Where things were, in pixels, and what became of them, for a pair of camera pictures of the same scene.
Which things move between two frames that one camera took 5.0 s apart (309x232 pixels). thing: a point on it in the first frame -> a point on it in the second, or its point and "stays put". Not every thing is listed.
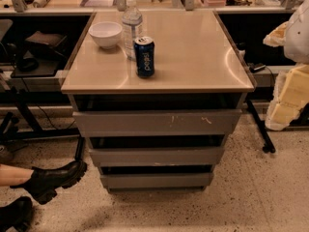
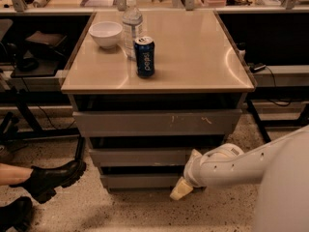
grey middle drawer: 158,157 stays put
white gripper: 298,38 -> 195,172
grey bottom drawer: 157,182 stays put
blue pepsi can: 145,48 stays put
